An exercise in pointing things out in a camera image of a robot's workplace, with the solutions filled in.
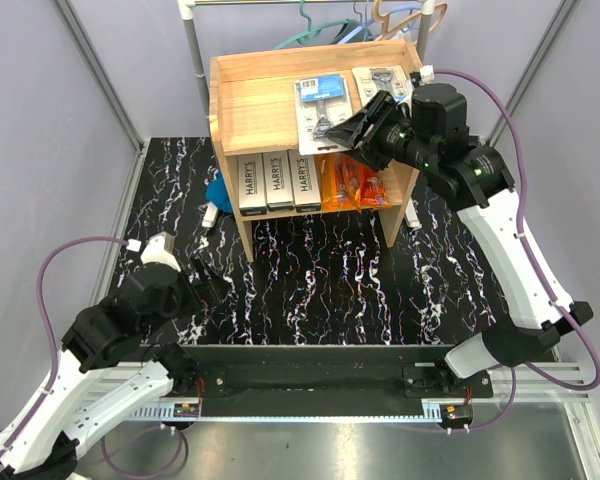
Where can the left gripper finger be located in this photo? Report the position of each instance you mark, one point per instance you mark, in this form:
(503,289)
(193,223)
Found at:
(213,288)
(202,275)

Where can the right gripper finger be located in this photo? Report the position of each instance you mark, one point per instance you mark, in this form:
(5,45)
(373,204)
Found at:
(351,133)
(378,107)

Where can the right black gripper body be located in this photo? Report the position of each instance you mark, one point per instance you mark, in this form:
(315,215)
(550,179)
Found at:
(392,139)

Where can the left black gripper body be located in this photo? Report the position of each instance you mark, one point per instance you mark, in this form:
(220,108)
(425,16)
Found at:
(166,312)

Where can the blue razor blister pack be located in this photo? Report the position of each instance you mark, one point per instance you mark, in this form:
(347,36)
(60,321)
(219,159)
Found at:
(321,102)

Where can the orange candy bag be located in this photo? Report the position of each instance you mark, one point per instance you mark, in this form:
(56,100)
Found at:
(351,171)
(334,193)
(373,193)

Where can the white Harry's box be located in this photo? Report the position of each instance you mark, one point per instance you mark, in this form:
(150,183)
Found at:
(305,181)
(251,184)
(278,183)

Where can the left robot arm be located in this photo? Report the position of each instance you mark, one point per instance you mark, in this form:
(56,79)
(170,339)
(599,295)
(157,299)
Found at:
(55,429)

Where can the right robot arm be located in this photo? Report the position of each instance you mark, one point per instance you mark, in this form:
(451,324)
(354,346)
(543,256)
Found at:
(431,135)

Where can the razor blister pack on shelf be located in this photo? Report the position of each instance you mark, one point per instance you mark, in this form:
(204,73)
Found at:
(393,79)

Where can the blue object behind shelf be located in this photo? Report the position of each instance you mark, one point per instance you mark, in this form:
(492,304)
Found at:
(217,194)

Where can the wooden two-tier shelf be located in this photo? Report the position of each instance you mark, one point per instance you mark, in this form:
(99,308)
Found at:
(252,110)

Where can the white rack foot left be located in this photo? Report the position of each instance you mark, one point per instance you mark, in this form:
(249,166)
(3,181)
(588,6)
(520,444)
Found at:
(210,216)

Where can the white rack foot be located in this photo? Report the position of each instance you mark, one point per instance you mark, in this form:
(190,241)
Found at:
(411,216)
(210,216)

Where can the wooden clothes hanger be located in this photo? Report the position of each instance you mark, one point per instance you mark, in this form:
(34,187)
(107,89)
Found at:
(423,16)

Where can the blue clothes hanger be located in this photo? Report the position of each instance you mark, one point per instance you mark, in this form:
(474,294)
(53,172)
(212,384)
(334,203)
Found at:
(360,30)

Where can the white rack foot right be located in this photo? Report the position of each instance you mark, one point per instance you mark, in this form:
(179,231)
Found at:
(411,216)

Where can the teal clothes hanger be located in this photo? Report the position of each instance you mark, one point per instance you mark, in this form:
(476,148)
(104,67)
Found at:
(312,32)

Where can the black marble mat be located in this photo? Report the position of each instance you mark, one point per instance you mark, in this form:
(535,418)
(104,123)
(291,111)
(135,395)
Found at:
(316,280)

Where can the metal clothes rack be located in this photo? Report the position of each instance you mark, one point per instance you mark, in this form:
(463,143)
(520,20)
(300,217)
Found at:
(215,28)

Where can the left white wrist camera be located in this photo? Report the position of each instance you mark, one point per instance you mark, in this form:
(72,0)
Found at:
(159,249)

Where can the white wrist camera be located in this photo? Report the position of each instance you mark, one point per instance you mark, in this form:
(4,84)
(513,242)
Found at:
(159,249)
(424,76)

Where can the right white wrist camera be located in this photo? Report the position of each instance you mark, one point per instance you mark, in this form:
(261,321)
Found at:
(424,76)

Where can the slotted cable duct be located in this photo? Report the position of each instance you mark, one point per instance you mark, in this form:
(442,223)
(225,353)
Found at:
(167,412)

